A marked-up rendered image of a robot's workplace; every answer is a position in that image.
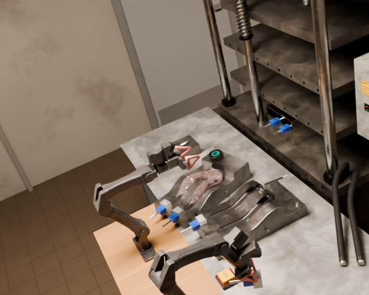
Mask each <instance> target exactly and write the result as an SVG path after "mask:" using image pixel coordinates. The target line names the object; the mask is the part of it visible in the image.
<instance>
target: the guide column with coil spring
mask: <svg viewBox="0 0 369 295"><path fill-rule="evenodd" d="M240 1H243V0H235V2H240ZM243 4H245V1H244V2H242V3H240V4H236V6H240V5H243ZM245 7H246V5H244V6H242V7H239V8H236V9H237V10H239V9H242V8H245ZM246 10H247V9H245V10H242V11H238V12H237V13H243V12H245V11H246ZM246 14H247V12H246V13H244V14H242V15H238V17H242V16H245V15H246ZM247 17H248V16H246V17H244V18H241V19H238V20H244V19H246V18H247ZM247 22H248V20H246V21H244V22H239V25H240V24H244V23H247ZM248 25H249V23H248V24H246V25H243V26H240V28H244V27H246V26H248ZM249 28H250V27H248V28H246V29H240V32H242V31H245V30H248V29H249ZM249 32H250V30H249V31H247V32H245V33H241V35H245V34H247V33H249ZM249 36H251V34H249V35H247V36H242V37H249ZM242 44H243V48H244V54H245V60H246V64H247V70H248V76H249V81H250V87H251V93H252V99H253V103H254V109H255V115H256V119H257V125H258V126H259V127H263V126H265V125H266V123H265V116H264V109H263V105H262V98H261V93H260V88H259V81H258V74H257V68H256V64H255V59H254V51H253V46H252V40H251V39H250V40H242Z"/></svg>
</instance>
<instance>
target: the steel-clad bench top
mask: <svg viewBox="0 0 369 295"><path fill-rule="evenodd" d="M187 135H190V136H191V137H192V138H193V139H194V140H195V141H196V142H197V143H198V144H199V145H200V149H201V154H199V155H200V158H199V160H198V161H197V162H196V163H195V164H194V165H193V167H192V168H191V169H190V170H187V169H185V170H182V169H181V168H180V167H179V166H178V167H175V168H173V169H171V170H169V171H166V172H164V173H162V174H159V173H157V174H158V177H157V178H155V179H154V180H153V181H152V182H150V183H147V185H148V187H149V188H150V190H151V191H152V192H153V194H154V195H155V197H156V198H157V199H158V200H159V199H160V198H162V197H163V196H164V195H165V194H167V193H168V192H169V191H170V190H171V189H172V187H173V185H174V184H175V182H176V181H177V179H178V178H179V177H180V176H182V175H184V174H186V173H188V172H190V171H193V170H195V169H197V168H198V167H200V166H201V165H202V161H201V159H202V158H204V157H205V156H206V155H208V154H209V153H210V152H211V151H212V150H214V149H218V150H221V151H223V152H226V153H228V154H230V155H233V156H235V157H238V158H240V159H242V160H245V161H247V162H248V163H249V167H250V172H251V178H250V179H249V180H248V181H251V180H255V181H257V182H259V183H260V184H262V186H265V185H264V184H265V183H268V182H270V181H272V180H275V179H278V178H280V177H283V176H285V175H288V176H287V177H284V178H282V179H279V180H277V181H278V182H280V183H281V184H282V185H283V186H284V187H285V188H286V189H288V190H289V191H290V192H291V193H292V194H293V195H294V196H296V197H297V198H298V199H300V200H301V202H303V203H304V204H305V205H306V208H307V215H305V216H304V217H302V218H300V219H298V220H296V221H294V222H292V223H291V224H289V225H287V226H285V227H283V228H281V229H279V230H277V231H275V232H273V233H271V234H269V235H267V236H266V237H264V238H262V239H260V240H258V241H256V243H258V244H259V247H260V248H261V251H262V256H261V257H260V258H253V262H254V266H255V268H256V270H258V269H260V270H261V277H262V285H263V288H258V289H255V288H254V286H248V287H244V285H243V282H242V283H237V284H235V285H233V286H231V287H229V288H227V289H225V290H223V289H222V287H221V286H220V285H219V283H218V281H217V280H216V278H215V275H217V274H218V273H220V272H222V271H224V270H225V269H227V268H231V270H232V271H233V272H234V274H235V270H234V267H233V266H232V265H231V264H229V263H228V262H227V261H226V260H225V259H222V260H219V261H218V260H217V258H215V257H214V256H213V257H211V258H205V259H202V260H200V261H201V263H202V264H203V266H204V267H205V268H206V270H207V271H208V273H209V274H210V276H211V277H212V278H213V280H214V281H215V283H216V284H217V286H218V287H219V289H220V290H221V291H222V293H223V295H369V234H367V233H366V232H364V231H363V230H362V229H361V228H360V227H358V231H359V235H360V241H361V247H362V250H363V256H364V263H365V264H364V265H362V266H359V265H358V264H357V259H356V253H355V249H354V242H353V236H352V232H351V226H350V220H349V219H348V218H347V217H346V216H345V215H343V214H342V213H341V220H342V226H343V236H344V246H345V251H346V262H347V265H346V266H340V264H339V254H338V248H337V237H336V226H335V220H334V208H333V206H332V205H331V204H329V203H328V202H327V201H326V200H324V199H323V198H322V197H321V196H320V195H318V194H317V193H315V192H314V191H313V190H312V189H311V188H309V187H308V186H307V185H306V184H305V183H303V182H302V181H300V180H299V179H298V178H297V177H295V176H294V175H293V174H292V173H291V172H289V171H288V170H287V169H285V168H284V167H283V166H282V165H280V164H279V163H278V162H277V161H276V160H274V159H273V158H272V157H270V156H269V155H268V154H267V153H265V152H264V151H263V150H262V149H260V148H259V147H258V146H257V145H256V144H254V143H253V142H252V141H250V140H249V139H248V138H246V137H245V136H244V135H243V134H242V133H240V132H239V131H238V130H236V129H235V128H234V127H233V126H231V125H230V124H229V123H228V122H227V121H225V120H224V119H223V118H222V117H220V116H219V115H218V114H216V113H215V112H214V111H213V110H212V109H210V108H209V107H205V108H203V109H201V110H199V111H196V112H194V113H192V114H189V115H187V116H184V117H182V118H180V119H178V120H176V121H173V122H171V123H169V124H166V125H164V126H161V127H160V128H157V129H155V130H153V131H150V132H148V133H146V134H143V135H141V136H139V137H137V138H134V139H132V140H129V141H127V142H125V143H123V144H120V147H121V148H122V149H123V151H124V152H125V154H126V155H127V156H128V158H129V160H130V161H131V162H132V164H133V165H134V166H135V168H136V169H137V168H139V167H141V166H144V165H148V164H149V159H148V156H147V154H146V153H147V152H148V151H150V150H151V149H152V148H155V147H161V145H160V144H162V143H165V142H174V141H176V140H179V139H181V138H184V137H185V136H187ZM248 181H246V182H248ZM246 182H245V183H246ZM240 187H241V186H240ZM240 187H239V188H240ZM239 188H238V189H239ZM238 189H236V190H235V191H234V192H233V193H232V194H230V195H229V196H228V197H227V198H225V199H224V200H223V201H222V202H221V203H223V202H225V201H227V200H228V199H229V198H231V197H232V196H233V195H234V193H235V192H236V191H237V190H238ZM221 203H219V204H221ZM175 225H176V227H177V228H178V230H179V231H180V233H181V231H183V230H185V228H183V227H181V226H180V225H178V224H177V223H175ZM181 234H182V235H183V237H184V238H185V240H186V241H187V243H188V244H189V245H192V244H195V243H197V242H199V241H201V240H202V239H201V237H200V236H199V234H198V233H197V232H196V231H194V232H193V230H192V229H190V230H188V231H185V232H183V233H181Z"/></svg>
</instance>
